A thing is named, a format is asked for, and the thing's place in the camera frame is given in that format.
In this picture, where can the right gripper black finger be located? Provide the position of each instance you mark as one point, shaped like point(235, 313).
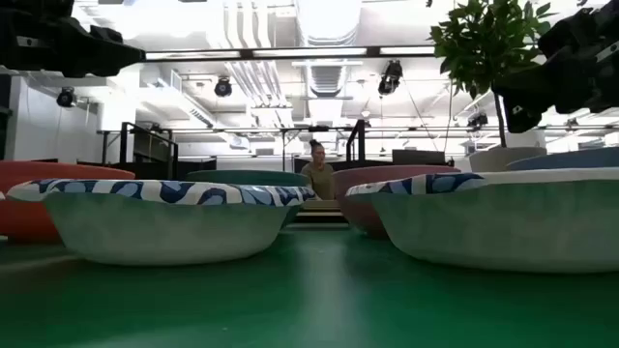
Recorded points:
point(524, 101)

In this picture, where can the black ceiling spotlight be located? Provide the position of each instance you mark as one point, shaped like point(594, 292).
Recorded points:
point(66, 97)
point(223, 88)
point(391, 77)
point(478, 121)

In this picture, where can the red bowl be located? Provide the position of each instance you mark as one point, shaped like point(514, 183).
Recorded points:
point(29, 212)

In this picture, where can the pink bowl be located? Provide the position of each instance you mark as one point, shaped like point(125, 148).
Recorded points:
point(358, 217)

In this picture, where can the green table mat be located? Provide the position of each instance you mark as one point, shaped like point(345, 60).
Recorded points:
point(309, 299)

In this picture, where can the person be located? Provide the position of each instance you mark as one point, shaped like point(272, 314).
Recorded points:
point(320, 181)

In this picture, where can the potted green plant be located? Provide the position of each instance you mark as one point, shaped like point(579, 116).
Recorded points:
point(483, 43)

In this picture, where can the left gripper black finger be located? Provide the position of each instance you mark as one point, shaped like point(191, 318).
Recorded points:
point(116, 50)

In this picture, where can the black overhead frame beam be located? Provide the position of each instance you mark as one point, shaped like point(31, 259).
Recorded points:
point(246, 53)

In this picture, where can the green bowl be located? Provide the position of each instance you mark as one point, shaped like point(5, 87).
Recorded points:
point(246, 178)

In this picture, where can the blue white patterned bowl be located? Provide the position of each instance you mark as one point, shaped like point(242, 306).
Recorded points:
point(483, 227)
point(164, 232)

